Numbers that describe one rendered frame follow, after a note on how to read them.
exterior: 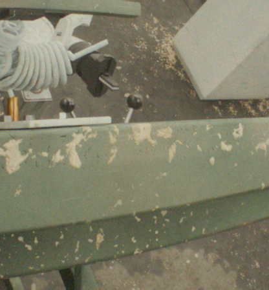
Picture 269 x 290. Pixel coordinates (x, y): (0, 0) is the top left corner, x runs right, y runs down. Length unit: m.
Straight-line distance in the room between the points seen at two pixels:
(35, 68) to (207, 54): 3.30
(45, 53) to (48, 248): 0.28
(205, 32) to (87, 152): 3.44
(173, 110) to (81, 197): 3.24
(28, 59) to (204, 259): 2.72
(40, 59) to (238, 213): 0.53
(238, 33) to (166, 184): 3.16
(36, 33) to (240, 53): 1.43
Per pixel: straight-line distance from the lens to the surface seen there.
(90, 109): 3.39
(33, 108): 2.00
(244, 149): 0.73
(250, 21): 3.69
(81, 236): 0.82
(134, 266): 2.99
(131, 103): 1.24
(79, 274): 1.73
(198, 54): 4.01
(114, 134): 0.58
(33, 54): 0.69
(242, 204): 1.06
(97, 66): 1.47
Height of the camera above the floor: 2.35
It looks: 44 degrees down
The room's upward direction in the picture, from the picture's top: 45 degrees clockwise
